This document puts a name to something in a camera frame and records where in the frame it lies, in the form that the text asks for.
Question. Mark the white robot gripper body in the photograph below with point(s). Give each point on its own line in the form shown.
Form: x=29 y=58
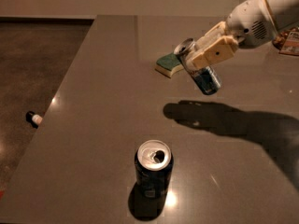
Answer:
x=249 y=21

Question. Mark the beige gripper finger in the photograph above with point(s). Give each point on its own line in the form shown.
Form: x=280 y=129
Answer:
x=213 y=36
x=218 y=53

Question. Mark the silver blue redbull can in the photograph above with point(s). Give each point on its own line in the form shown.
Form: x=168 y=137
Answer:
x=205 y=77

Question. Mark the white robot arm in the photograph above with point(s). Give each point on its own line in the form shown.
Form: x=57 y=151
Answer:
x=286 y=14

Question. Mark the dark blue soda can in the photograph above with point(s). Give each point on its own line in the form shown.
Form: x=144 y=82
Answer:
x=153 y=167

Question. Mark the snack bag on table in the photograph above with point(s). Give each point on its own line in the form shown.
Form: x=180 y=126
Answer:
x=287 y=42

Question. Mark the green yellow sponge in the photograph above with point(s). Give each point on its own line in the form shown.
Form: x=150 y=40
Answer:
x=168 y=65

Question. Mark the black white object on floor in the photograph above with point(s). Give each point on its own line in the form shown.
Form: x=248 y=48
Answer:
x=33 y=118

